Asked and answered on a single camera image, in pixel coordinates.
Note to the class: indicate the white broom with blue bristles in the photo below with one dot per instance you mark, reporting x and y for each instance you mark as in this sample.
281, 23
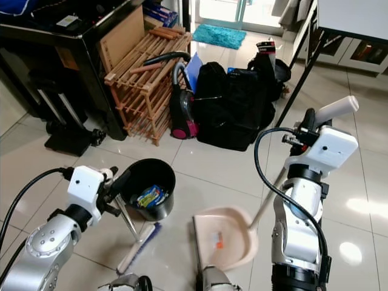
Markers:
139, 251

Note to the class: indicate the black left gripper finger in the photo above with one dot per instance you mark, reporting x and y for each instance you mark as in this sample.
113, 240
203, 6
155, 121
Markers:
121, 182

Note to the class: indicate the blue cushion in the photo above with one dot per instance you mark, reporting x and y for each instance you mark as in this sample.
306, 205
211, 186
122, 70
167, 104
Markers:
15, 6

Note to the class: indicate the black folding hand trolley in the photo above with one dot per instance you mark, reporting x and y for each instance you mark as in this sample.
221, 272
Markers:
70, 142

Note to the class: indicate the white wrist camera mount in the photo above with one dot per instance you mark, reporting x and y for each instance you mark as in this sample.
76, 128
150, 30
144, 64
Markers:
330, 148
85, 188

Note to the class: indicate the small orange scrap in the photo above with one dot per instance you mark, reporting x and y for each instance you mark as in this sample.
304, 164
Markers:
219, 242

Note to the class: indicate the black and magenta vacuum cleaner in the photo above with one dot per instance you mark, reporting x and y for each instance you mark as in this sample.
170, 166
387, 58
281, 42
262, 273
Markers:
182, 115

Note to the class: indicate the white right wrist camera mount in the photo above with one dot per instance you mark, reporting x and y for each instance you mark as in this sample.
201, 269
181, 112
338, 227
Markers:
330, 148

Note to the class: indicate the large black fabric bag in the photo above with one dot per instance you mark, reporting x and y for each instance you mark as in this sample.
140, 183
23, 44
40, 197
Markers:
230, 109

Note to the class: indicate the wooden slatted shoe rack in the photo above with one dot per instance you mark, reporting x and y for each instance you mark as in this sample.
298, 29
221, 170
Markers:
145, 91

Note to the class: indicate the plywood board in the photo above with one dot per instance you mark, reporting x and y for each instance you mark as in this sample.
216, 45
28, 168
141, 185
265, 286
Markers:
124, 39

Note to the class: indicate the robot leg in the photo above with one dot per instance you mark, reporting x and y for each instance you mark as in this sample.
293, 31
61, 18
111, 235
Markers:
221, 280
127, 284

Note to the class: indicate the black round trash bin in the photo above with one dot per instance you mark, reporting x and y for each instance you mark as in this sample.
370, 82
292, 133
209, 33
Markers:
160, 213

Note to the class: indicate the blue and yellow wrapper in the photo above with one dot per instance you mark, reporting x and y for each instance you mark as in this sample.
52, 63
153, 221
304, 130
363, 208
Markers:
151, 197

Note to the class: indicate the black glossy cabinet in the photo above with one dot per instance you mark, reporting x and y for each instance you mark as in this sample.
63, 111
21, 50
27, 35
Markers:
36, 54

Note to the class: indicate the robot left leg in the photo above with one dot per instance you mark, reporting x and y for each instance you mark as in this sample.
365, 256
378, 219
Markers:
127, 284

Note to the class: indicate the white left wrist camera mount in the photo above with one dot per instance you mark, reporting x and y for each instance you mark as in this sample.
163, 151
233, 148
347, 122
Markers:
85, 188

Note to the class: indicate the blue cardboard box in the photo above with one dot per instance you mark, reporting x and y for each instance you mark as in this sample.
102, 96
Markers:
160, 13

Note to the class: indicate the blue folder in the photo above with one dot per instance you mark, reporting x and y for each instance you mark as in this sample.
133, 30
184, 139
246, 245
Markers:
194, 70

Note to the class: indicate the robot right leg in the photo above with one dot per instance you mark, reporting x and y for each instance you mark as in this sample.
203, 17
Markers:
221, 280

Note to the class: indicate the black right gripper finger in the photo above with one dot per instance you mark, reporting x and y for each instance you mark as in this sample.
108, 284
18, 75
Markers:
309, 119

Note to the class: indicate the teal shaggy door mat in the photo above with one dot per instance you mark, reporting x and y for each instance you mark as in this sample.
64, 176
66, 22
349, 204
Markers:
218, 36

